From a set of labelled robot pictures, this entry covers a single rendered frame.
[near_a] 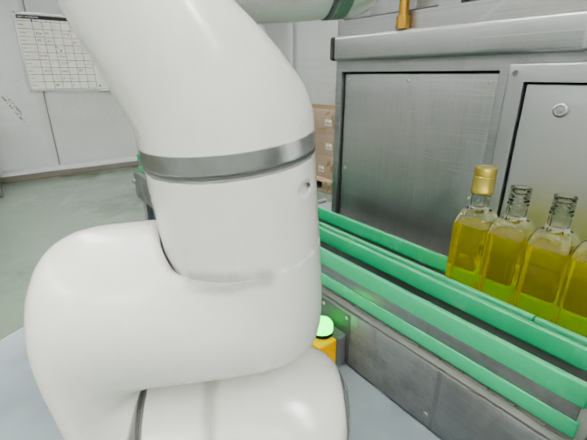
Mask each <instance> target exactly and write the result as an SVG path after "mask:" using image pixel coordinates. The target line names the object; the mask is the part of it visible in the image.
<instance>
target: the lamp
mask: <svg viewBox="0 0 587 440"><path fill-rule="evenodd" d="M333 333H334V328H333V322H332V320H331V319H330V318H329V317H326V316H321V321H320V325H319V328H318V332H317V335H316V337H315V338H317V339H321V340H325V339H328V338H330V337H331V336H332V335H333Z"/></svg>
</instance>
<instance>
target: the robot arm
mask: <svg viewBox="0 0 587 440"><path fill-rule="evenodd" d="M56 1H57V2H58V4H59V7H60V9H61V10H62V12H63V13H64V15H65V17H66V19H67V21H68V23H69V25H71V27H72V29H73V31H74V33H75V34H76V36H77V38H78V39H79V41H80V42H81V44H82V45H83V47H84V49H85V50H86V52H87V54H88V56H89V57H90V59H91V60H92V61H93V63H94V65H95V66H96V68H97V70H98V71H99V73H100V75H101V77H102V78H103V79H104V80H105V82H106V84H107V86H108V88H109V89H110V91H111V93H112V94H113V96H114V98H115V99H116V101H117V103H118V105H119V106H120V108H121V111H122V112H123V113H124V115H125V117H126V119H127V120H128V123H129V125H130V126H131V128H132V130H133V133H134V136H135V142H136V146H137V149H138V153H139V156H140V159H141V163H142V169H143V170H144V172H145V176H146V180H147V184H148V191H149V193H150V197H151V202H152V205H153V208H154V212H155V218H156V220H147V221H140V222H132V223H114V224H107V225H101V226H96V227H92V228H89V229H85V230H79V231H77V232H74V233H73V234H71V235H69V236H67V237H64V238H62V239H61V240H59V241H58V242H57V243H56V244H54V245H53V246H52V247H51V248H50V249H49V250H48V251H47V252H46V253H45V254H44V255H43V257H42V258H41V259H40V260H39V262H38V264H37V266H36V267H35V269H34V272H33V273H32V276H31V282H30V284H29V287H28V290H27V293H26V297H25V302H24V342H25V349H26V354H27V358H28V361H29V364H30V367H31V372H32V374H33V377H34V379H35V381H36V383H37V385H38V389H39V391H40V394H41V395H42V397H43V399H44V401H45V404H46V406H47V408H48V409H49V411H50V413H51V415H52V418H53V420H54V422H55V423H56V425H57V427H58V429H59V432H60V434H61V435H62V437H63V438H64V440H349V428H350V425H351V418H350V417H349V397H348V388H347V385H346V383H344V380H343V378H342V374H341V372H340V370H339V368H338V367H337V366H336V365H335V363H334V362H333V361H332V359H331V358H330V357H328V356H327V355H326V354H325V353H323V352H322V351H321V350H318V349H316V348H314V347H311V346H312V344H313V342H314V339H315V337H316V335H317V332H318V328H319V325H320V321H321V248H320V231H319V214H318V197H317V181H316V164H315V134H314V111H313V107H312V104H311V101H310V99H309V96H308V93H307V89H306V87H305V85H304V84H303V82H302V80H301V78H300V76H299V75H298V73H297V72H296V71H295V70H294V68H293V67H292V65H291V64H290V63H289V61H288V60H287V58H286V57H285V56H284V54H283V53H282V52H281V50H280V49H279V48H278V46H277V45H276V44H275V43H274V42H273V41H272V40H271V39H270V38H269V37H268V34H267V32H266V29H265V27H264V25H263V24H273V23H288V22H302V21H312V20H321V21H328V20H340V19H349V18H352V17H357V16H360V15H361V14H363V13H364V12H366V11H368V10H369V9H370V8H371V7H372V6H373V5H374V4H376V3H377V1H378V0H56Z"/></svg>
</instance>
